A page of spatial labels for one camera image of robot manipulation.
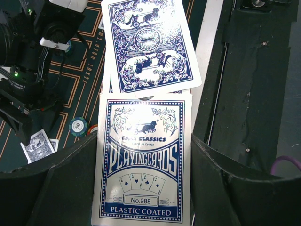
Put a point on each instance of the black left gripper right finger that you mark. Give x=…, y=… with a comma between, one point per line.
x=227, y=193

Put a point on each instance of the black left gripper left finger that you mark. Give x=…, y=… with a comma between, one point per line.
x=54, y=191

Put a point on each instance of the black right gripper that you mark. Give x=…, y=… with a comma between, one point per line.
x=28, y=40

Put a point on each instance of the blue card seat five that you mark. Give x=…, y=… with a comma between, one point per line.
x=54, y=143
x=38, y=148

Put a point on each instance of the green fifty chips seat four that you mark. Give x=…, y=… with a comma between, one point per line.
x=78, y=126

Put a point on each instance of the spread red five chips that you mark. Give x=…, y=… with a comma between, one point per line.
x=92, y=129

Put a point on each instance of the blue playing card box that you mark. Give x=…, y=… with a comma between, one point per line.
x=142, y=171

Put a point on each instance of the blue backed card deck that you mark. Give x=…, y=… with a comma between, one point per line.
x=150, y=47

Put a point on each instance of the green fifty chips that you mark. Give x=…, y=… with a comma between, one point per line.
x=69, y=43

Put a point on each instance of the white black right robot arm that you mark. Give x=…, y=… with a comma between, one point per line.
x=28, y=41

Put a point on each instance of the dark green poker mat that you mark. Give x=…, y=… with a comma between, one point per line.
x=80, y=83

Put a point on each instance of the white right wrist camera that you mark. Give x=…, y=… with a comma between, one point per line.
x=75, y=5

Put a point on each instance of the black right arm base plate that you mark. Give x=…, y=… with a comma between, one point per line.
x=263, y=5

